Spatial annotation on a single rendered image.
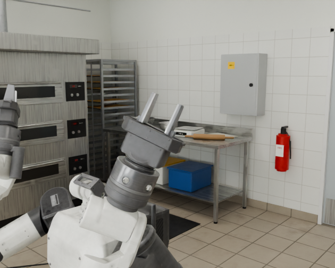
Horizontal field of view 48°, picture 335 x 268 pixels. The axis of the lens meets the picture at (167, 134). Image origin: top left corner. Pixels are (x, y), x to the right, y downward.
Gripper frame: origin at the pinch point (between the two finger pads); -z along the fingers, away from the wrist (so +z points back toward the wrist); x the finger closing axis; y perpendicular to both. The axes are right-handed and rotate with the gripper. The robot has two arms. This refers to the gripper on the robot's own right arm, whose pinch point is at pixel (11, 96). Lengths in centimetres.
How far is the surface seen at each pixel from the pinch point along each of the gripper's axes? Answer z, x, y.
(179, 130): -79, -299, -141
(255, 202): 2, -304, -241
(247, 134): -76, -277, -219
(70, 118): -85, -316, -13
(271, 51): -161, -226, -225
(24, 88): -100, -271, 35
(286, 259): 60, -191, -212
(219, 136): -66, -263, -178
